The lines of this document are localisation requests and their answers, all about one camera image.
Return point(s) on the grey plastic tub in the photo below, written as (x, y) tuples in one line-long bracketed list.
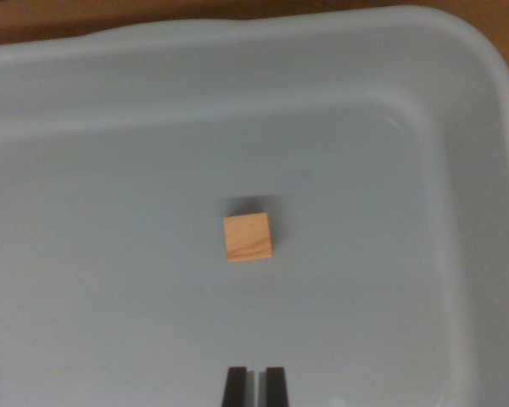
[(110, 212)]

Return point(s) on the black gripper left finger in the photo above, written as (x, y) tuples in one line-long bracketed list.
[(236, 388)]

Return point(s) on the wooden cube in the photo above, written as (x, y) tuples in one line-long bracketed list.
[(247, 237)]

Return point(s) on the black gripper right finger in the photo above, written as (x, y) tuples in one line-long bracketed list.
[(276, 388)]

